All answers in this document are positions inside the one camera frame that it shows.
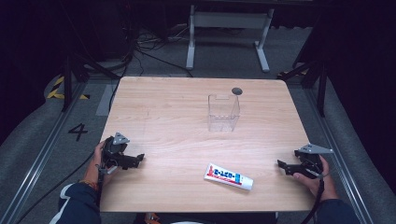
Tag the clear plastic box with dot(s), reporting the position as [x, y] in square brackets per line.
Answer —
[223, 112]

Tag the white metal table frame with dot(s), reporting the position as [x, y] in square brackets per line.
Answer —
[229, 37]

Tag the person's right hand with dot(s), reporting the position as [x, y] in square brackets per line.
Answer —
[320, 183]

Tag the black metal stand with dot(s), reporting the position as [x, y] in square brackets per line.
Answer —
[309, 81]
[77, 73]

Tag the orange braided wristband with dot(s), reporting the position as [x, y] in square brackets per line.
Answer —
[90, 184]

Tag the yellow black floor tape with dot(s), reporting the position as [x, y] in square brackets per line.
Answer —
[62, 90]

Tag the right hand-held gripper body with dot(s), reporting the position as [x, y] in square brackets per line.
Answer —
[306, 160]

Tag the white toothpaste tube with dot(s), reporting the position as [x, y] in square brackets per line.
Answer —
[229, 176]

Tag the grey table grommet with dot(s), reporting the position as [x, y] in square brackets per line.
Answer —
[237, 91]

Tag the person's left hand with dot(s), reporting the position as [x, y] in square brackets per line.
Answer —
[97, 161]

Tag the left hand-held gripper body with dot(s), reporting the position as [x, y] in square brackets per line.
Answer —
[114, 152]

